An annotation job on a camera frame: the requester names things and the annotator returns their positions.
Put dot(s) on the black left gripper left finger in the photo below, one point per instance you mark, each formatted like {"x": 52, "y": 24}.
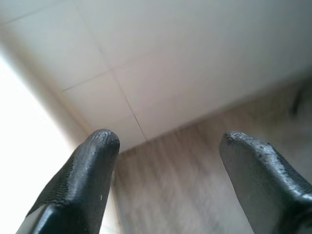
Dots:
{"x": 78, "y": 185}

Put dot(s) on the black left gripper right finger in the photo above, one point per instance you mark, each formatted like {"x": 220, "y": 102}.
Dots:
{"x": 263, "y": 185}

